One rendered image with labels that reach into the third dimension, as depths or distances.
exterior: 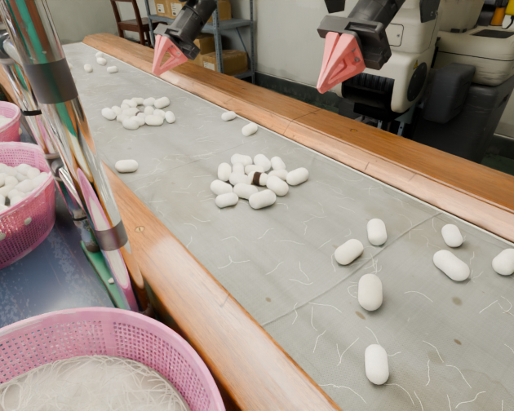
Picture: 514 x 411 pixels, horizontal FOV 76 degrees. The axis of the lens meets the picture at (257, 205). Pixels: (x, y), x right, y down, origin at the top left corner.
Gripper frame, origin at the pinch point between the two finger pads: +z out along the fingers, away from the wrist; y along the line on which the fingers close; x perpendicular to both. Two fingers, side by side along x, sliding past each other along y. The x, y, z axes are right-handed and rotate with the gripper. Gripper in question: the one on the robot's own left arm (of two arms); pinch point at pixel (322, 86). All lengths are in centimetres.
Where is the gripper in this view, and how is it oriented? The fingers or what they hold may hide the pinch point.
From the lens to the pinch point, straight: 53.3
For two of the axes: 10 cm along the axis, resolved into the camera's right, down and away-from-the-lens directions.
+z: -5.7, 8.2, 0.2
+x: 5.1, 3.4, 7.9
